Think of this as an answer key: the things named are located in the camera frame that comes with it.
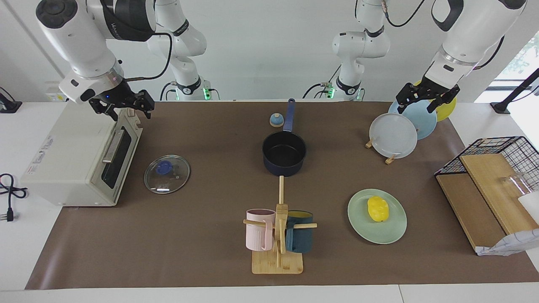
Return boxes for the black power cable with plug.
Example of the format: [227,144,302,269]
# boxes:
[0,173,29,223]

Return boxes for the dark teal mug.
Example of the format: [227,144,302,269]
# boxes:
[286,210,314,253]

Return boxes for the white translucent cup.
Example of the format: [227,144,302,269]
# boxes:
[517,191,539,223]

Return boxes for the wooden mug tree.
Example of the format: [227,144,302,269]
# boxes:
[243,176,318,275]

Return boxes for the white patterned cloth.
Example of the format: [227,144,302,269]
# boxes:
[476,229,539,256]

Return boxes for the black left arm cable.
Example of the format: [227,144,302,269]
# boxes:
[381,0,426,29]

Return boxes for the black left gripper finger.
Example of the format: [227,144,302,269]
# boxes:
[427,85,460,113]
[396,83,416,115]

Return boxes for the grey plate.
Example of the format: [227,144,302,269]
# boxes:
[369,113,418,159]

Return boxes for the bright window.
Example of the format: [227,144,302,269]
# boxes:
[493,32,539,80]

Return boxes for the yellow lemon toy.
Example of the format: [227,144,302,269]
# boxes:
[367,196,389,223]

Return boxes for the wooden plate rack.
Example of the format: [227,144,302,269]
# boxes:
[365,137,397,165]

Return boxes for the clear glass cup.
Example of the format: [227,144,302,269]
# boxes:
[499,172,532,196]

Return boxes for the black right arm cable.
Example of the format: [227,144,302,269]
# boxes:
[125,33,174,81]

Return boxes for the white wall socket box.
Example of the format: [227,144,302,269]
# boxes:
[45,82,69,102]

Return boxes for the black wire basket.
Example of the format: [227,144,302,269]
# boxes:
[435,136,539,194]

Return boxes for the glass lid with blue knob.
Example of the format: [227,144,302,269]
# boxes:
[144,154,191,195]

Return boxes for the yellow plate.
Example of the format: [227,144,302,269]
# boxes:
[411,80,457,122]

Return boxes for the light wooden board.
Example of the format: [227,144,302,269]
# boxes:
[459,153,539,235]

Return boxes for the dark wooden board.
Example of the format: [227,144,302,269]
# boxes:
[436,173,508,252]

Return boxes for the pink ribbed mug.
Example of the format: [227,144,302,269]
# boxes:
[245,209,276,252]

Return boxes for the cream toaster oven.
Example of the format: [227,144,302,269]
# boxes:
[20,101,144,207]

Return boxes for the green plate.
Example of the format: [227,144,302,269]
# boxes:
[347,189,408,245]

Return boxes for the black table clamp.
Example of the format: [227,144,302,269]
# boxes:
[0,86,22,113]

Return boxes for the brown table mat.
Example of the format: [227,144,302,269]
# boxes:
[25,101,539,290]

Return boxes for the dark blue pot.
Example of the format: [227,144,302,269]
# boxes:
[262,98,307,177]

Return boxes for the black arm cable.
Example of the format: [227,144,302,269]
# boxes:
[125,33,174,81]
[381,0,426,29]

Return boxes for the light blue plate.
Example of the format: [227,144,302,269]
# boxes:
[388,100,438,140]

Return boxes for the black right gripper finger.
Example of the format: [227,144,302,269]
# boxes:
[136,90,155,119]
[101,105,121,122]

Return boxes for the black camera stand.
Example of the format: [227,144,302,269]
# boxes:
[491,69,539,115]

